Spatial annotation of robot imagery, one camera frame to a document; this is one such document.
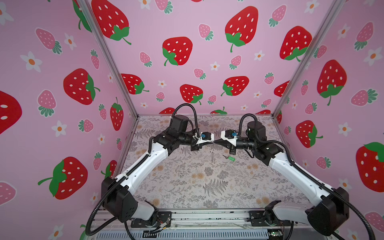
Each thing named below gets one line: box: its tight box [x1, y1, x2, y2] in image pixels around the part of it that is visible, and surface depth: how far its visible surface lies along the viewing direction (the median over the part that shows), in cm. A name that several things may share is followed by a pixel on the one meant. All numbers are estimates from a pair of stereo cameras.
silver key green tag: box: [222, 154, 236, 162], surface depth 97 cm
